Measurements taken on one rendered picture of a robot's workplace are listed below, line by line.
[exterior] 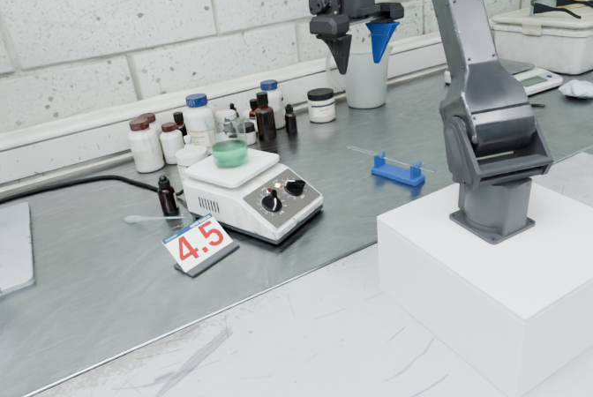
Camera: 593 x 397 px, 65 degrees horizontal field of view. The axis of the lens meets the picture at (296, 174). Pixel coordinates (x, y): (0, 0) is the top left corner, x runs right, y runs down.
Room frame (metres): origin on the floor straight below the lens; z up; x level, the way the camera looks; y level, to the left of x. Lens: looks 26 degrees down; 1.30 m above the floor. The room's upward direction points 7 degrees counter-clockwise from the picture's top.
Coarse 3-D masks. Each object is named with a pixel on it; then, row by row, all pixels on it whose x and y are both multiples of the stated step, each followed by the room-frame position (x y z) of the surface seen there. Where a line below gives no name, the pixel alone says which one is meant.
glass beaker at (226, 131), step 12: (204, 120) 0.72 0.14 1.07; (216, 120) 0.74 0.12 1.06; (228, 120) 0.74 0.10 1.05; (240, 120) 0.70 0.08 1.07; (216, 132) 0.69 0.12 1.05; (228, 132) 0.69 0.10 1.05; (240, 132) 0.70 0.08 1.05; (216, 144) 0.69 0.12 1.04; (228, 144) 0.69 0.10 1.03; (240, 144) 0.70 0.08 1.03; (216, 156) 0.69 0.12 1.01; (228, 156) 0.69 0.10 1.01; (240, 156) 0.69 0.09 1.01; (216, 168) 0.70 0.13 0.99; (228, 168) 0.69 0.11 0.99; (240, 168) 0.69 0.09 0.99
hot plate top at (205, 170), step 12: (252, 156) 0.74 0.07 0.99; (264, 156) 0.73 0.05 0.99; (276, 156) 0.72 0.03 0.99; (192, 168) 0.72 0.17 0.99; (204, 168) 0.71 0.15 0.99; (252, 168) 0.69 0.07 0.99; (264, 168) 0.69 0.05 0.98; (204, 180) 0.68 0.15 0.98; (216, 180) 0.66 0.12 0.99; (228, 180) 0.65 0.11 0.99; (240, 180) 0.65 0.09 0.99
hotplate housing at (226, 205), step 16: (256, 176) 0.69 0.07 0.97; (272, 176) 0.69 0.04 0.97; (192, 192) 0.69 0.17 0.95; (208, 192) 0.67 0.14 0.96; (224, 192) 0.65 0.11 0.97; (240, 192) 0.64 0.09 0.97; (192, 208) 0.70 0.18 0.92; (208, 208) 0.67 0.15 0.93; (224, 208) 0.65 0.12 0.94; (240, 208) 0.62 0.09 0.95; (304, 208) 0.65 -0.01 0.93; (320, 208) 0.68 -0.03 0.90; (224, 224) 0.66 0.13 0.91; (240, 224) 0.63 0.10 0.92; (256, 224) 0.61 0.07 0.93; (288, 224) 0.61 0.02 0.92; (272, 240) 0.59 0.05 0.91
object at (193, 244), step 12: (192, 228) 0.61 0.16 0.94; (204, 228) 0.61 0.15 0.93; (216, 228) 0.62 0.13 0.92; (180, 240) 0.59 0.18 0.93; (192, 240) 0.59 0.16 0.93; (204, 240) 0.60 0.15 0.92; (216, 240) 0.60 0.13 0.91; (180, 252) 0.57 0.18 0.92; (192, 252) 0.57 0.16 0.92; (204, 252) 0.58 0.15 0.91
